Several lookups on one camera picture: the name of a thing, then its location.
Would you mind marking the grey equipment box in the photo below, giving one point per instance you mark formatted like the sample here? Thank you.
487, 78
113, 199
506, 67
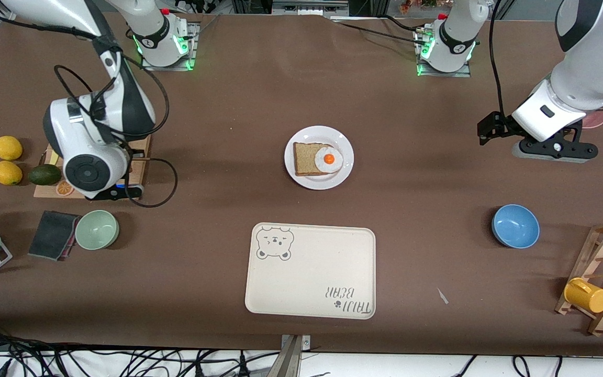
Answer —
306, 8

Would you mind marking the orange fruit slice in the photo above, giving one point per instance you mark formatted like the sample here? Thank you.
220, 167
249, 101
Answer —
62, 188

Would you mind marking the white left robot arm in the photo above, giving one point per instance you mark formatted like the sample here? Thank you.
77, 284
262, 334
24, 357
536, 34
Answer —
589, 57

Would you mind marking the round white plate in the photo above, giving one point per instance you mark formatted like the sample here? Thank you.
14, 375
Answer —
322, 180

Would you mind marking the dark grey folded cloth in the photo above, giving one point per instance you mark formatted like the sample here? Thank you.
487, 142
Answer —
50, 235

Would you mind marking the wooden cutting board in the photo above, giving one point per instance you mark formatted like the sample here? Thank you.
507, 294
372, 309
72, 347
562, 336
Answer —
138, 173

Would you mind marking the yellow mug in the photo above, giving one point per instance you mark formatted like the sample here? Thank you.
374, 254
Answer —
587, 296

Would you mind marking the pale yellow plastic knife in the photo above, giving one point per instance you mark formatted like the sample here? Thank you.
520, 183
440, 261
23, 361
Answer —
53, 157

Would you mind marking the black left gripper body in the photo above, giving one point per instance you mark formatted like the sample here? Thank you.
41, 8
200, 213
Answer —
501, 125

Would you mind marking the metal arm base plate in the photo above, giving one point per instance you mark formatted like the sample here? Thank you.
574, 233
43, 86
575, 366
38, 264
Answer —
464, 74
149, 67

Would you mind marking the small white tape scrap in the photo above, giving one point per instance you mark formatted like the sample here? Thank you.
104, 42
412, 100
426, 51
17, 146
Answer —
442, 296

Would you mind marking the yellow lemon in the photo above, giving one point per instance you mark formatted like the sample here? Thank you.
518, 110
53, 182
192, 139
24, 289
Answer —
8, 147
7, 173

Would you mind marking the pale green bowl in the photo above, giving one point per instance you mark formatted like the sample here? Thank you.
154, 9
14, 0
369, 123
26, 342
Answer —
97, 229

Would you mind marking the blue bowl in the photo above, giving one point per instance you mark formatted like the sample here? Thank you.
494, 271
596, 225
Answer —
516, 226

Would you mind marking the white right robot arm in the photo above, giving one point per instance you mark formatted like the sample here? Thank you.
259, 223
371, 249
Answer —
92, 167

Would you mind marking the dark green avocado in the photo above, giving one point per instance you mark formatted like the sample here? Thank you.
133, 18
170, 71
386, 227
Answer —
45, 174

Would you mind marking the fried egg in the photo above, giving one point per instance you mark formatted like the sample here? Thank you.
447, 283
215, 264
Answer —
328, 159

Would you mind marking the cream bear print tray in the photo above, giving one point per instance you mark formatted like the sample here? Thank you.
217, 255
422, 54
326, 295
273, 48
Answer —
309, 277

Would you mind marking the brown bread slice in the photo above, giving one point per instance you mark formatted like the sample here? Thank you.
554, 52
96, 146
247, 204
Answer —
304, 157

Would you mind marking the pink bowl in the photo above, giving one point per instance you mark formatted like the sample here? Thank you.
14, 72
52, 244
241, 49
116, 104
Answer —
601, 119

